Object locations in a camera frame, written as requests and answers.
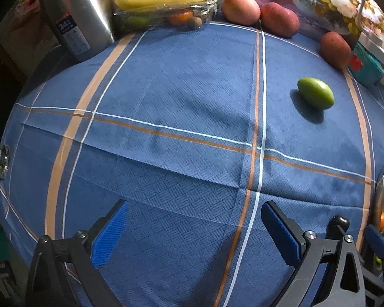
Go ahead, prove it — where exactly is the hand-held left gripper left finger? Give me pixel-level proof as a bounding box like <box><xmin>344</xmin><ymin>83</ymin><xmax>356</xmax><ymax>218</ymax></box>
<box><xmin>25</xmin><ymin>199</ymin><xmax>131</xmax><ymax>307</ymax></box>

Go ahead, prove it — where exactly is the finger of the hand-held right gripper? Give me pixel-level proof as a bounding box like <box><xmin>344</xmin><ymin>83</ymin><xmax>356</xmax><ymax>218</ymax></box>
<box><xmin>326</xmin><ymin>215</ymin><xmax>351</xmax><ymax>242</ymax></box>
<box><xmin>364</xmin><ymin>225</ymin><xmax>384</xmax><ymax>261</ymax></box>

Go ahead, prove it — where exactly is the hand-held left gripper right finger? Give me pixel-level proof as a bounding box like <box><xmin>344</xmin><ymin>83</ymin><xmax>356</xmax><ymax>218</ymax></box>
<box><xmin>261</xmin><ymin>201</ymin><xmax>365</xmax><ymax>307</ymax></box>

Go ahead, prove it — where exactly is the round metal bowl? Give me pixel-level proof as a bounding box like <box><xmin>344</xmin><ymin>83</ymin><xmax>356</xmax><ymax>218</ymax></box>
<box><xmin>371</xmin><ymin>150</ymin><xmax>384</xmax><ymax>250</ymax></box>

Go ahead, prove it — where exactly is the elongated green mango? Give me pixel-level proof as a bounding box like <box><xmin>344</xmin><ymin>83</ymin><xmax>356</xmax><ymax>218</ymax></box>
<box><xmin>297</xmin><ymin>77</ymin><xmax>335</xmax><ymax>109</ymax></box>

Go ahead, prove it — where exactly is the blue plaid tablecloth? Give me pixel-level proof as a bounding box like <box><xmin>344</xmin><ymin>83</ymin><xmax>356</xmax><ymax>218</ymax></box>
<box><xmin>0</xmin><ymin>22</ymin><xmax>384</xmax><ymax>307</ymax></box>

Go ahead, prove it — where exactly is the teal box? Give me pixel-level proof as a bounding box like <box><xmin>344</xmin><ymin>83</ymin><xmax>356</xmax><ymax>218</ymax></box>
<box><xmin>349</xmin><ymin>43</ymin><xmax>384</xmax><ymax>85</ymax></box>

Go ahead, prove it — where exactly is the tall red apple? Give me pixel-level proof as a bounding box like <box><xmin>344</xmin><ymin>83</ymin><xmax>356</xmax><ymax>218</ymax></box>
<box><xmin>319</xmin><ymin>31</ymin><xmax>353</xmax><ymax>71</ymax></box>

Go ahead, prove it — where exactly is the white box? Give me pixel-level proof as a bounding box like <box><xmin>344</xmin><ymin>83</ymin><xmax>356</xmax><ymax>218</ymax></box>
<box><xmin>358</xmin><ymin>34</ymin><xmax>384</xmax><ymax>68</ymax></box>

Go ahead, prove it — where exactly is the dark red apple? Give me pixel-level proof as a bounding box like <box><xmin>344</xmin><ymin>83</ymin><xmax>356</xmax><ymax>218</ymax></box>
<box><xmin>260</xmin><ymin>2</ymin><xmax>300</xmax><ymax>38</ymax></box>

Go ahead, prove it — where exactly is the wrapped green fruit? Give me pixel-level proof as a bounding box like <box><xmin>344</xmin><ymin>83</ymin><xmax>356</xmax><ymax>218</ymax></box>
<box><xmin>125</xmin><ymin>16</ymin><xmax>149</xmax><ymax>29</ymax></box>

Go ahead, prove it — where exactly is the stainless steel kettle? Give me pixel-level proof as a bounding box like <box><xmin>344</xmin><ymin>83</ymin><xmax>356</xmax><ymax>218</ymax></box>
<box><xmin>39</xmin><ymin>0</ymin><xmax>116</xmax><ymax>63</ymax></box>

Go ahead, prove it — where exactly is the pale red apple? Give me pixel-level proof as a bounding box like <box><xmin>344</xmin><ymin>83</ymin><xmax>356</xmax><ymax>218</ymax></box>
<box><xmin>222</xmin><ymin>0</ymin><xmax>261</xmax><ymax>26</ymax></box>

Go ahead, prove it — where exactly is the clear plastic fruit tray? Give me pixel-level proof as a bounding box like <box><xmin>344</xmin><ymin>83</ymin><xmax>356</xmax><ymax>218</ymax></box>
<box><xmin>113</xmin><ymin>0</ymin><xmax>219</xmax><ymax>34</ymax></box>

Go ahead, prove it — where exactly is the wrapped orange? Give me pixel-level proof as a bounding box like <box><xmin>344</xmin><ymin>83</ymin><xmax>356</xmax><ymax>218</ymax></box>
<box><xmin>167</xmin><ymin>10</ymin><xmax>194</xmax><ymax>26</ymax></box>

